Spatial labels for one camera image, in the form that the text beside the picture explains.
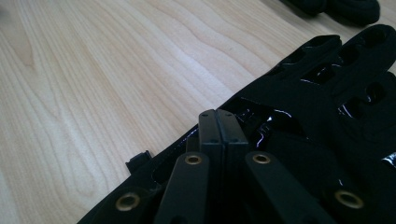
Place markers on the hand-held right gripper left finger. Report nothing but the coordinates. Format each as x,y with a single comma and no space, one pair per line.
211,130

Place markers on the black glove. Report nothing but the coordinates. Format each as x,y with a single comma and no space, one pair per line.
311,93
351,12

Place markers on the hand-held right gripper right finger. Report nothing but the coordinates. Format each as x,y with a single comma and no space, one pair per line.
232,130

